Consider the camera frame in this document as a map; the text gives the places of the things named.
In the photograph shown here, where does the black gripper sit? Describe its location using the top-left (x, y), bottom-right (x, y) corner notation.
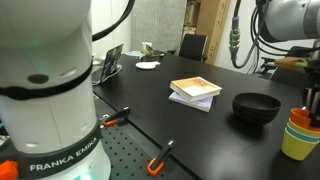
top-left (301, 71), bottom-right (320, 127)

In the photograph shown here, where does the orange plastic cup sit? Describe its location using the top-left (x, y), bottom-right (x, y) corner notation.
top-left (290, 108), bottom-right (320, 132)

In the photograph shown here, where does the yellow cup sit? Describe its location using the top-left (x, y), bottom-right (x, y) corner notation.
top-left (281, 130), bottom-right (319, 161)
top-left (288, 118), bottom-right (320, 139)

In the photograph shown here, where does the blue plastic cup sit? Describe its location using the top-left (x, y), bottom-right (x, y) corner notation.
top-left (286, 126), bottom-right (319, 143)

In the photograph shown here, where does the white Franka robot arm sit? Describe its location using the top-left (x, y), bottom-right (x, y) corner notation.
top-left (0, 0), bottom-right (300, 180)

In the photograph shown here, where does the black office chair right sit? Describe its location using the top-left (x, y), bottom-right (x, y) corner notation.
top-left (270, 46), bottom-right (319, 89)

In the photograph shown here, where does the black office chair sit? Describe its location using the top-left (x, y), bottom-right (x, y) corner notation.
top-left (270, 46), bottom-right (319, 89)
top-left (178, 34), bottom-right (207, 62)

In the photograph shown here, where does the black bowl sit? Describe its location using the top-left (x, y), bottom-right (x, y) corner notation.
top-left (232, 93), bottom-right (281, 126)

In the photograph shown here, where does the grey office chair back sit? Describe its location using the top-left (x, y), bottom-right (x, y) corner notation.
top-left (246, 42), bottom-right (276, 79)

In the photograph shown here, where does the white book underneath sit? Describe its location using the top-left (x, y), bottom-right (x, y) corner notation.
top-left (169, 92), bottom-right (213, 112)

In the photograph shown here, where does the orange cover book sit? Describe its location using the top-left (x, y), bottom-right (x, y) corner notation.
top-left (170, 77), bottom-right (222, 102)

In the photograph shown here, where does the black office chair far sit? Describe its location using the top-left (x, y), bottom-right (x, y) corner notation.
top-left (178, 34), bottom-right (207, 62)

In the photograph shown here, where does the cardboard box tall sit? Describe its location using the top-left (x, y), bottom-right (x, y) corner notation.
top-left (196, 0), bottom-right (231, 65)

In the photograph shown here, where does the near black orange clamp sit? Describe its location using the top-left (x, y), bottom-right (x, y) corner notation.
top-left (146, 139), bottom-right (175, 176)

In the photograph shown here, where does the black orange clamp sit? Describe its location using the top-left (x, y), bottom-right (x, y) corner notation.
top-left (146, 139), bottom-right (175, 176)
top-left (102, 107), bottom-right (130, 127)

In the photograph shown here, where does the white paper plate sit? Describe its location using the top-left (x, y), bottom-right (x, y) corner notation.
top-left (135, 61), bottom-right (161, 70)

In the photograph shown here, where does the items pile on table end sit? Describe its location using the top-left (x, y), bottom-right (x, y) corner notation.
top-left (126, 42), bottom-right (164, 59)

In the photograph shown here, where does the far black orange clamp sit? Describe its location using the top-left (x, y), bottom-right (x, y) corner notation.
top-left (102, 107), bottom-right (130, 127)

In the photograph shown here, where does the open laptop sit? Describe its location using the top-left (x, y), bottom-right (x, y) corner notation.
top-left (91, 44), bottom-right (123, 85)

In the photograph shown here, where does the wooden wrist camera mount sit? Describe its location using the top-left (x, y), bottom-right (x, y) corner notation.
top-left (274, 57), bottom-right (319, 74)

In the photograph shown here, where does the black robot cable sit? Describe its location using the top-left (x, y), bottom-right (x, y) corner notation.
top-left (91, 0), bottom-right (320, 70)

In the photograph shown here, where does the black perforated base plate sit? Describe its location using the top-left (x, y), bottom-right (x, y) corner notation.
top-left (101, 125), bottom-right (188, 180)

